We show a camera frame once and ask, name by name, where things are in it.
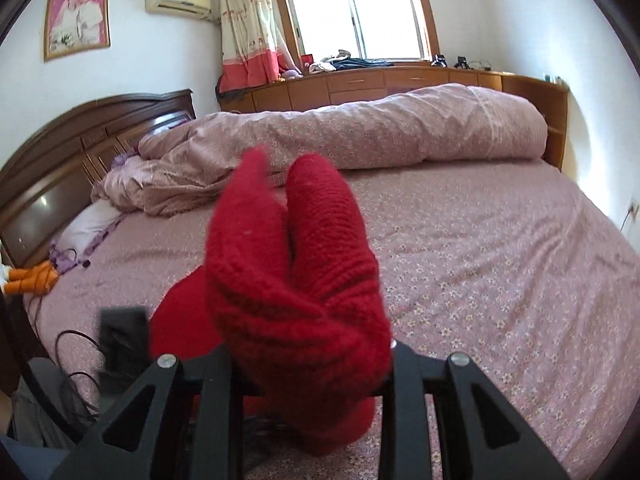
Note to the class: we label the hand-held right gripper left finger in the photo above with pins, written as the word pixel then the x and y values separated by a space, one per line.
pixel 215 385

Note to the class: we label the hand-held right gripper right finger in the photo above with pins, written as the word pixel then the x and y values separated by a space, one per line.
pixel 402 385

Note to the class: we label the red knitted sweater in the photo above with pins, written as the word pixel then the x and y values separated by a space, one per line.
pixel 300 285

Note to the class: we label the orange plush toy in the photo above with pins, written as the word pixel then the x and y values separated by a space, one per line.
pixel 30 277

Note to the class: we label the grey bag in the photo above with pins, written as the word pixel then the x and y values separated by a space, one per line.
pixel 35 410

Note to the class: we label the white pillow with purple trim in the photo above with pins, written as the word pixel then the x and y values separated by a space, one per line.
pixel 87 227

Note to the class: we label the bed with pink floral sheet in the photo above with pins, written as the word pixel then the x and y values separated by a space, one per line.
pixel 475 260

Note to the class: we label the person's blue garment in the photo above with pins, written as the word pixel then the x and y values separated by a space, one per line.
pixel 20 457

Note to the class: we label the dark wooden headboard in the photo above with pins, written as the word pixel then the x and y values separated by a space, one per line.
pixel 50 175

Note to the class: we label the pink floral quilt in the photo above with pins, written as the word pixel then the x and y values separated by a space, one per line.
pixel 375 130

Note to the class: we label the long wooden cabinet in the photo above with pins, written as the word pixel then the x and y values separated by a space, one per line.
pixel 350 87

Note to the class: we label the purple plush toy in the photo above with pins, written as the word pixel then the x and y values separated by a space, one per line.
pixel 290 74

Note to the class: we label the framed wedding photo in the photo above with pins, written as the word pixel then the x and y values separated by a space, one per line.
pixel 77 22

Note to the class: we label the cream and red curtain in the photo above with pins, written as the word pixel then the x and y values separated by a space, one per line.
pixel 245 35

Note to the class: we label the white cloth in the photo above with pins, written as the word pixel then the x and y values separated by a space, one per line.
pixel 322 66

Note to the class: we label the small red box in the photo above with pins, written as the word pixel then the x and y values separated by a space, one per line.
pixel 306 60

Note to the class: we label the wood framed window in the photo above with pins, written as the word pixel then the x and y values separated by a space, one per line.
pixel 350 10

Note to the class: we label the white wall socket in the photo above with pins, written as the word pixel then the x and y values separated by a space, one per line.
pixel 634 208

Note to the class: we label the white wall air conditioner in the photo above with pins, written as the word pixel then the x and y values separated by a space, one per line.
pixel 177 2

